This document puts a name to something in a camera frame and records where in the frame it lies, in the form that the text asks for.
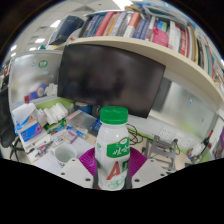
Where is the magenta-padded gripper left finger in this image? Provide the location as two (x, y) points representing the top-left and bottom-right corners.
(59, 147), (100, 190)

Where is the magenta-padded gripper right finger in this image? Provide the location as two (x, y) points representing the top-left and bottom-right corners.
(126, 147), (169, 190)

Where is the white green-capped drink bottle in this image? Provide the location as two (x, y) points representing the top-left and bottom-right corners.
(94, 105), (132, 192)

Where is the black-white checkered mug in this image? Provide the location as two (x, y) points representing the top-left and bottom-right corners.
(53, 143), (78, 168)

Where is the large white paper sheet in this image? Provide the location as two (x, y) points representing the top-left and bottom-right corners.
(33, 136), (96, 168)

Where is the small blue box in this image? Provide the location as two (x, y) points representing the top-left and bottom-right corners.
(92, 118), (103, 133)

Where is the clear plastic box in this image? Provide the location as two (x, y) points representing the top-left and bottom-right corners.
(65, 109), (98, 131)

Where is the white round container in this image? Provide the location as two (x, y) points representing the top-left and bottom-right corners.
(191, 143), (206, 158)

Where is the blue tissue box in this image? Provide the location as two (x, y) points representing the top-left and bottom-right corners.
(18, 121), (44, 143)

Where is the stack of white napkins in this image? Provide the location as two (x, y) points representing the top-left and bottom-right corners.
(43, 102), (69, 126)

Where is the black office chair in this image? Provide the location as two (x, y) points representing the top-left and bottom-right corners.
(0, 86), (21, 161)

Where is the black computer monitor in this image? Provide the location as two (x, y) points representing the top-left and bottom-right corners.
(56, 43), (167, 119)

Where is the black cable bundle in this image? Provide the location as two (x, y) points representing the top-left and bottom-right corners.
(126, 123), (148, 146)

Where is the white wall socket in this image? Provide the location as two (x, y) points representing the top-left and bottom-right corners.
(174, 133), (188, 148)
(157, 125), (174, 142)

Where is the wall shelf with books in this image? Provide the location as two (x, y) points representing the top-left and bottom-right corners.
(46, 3), (224, 111)

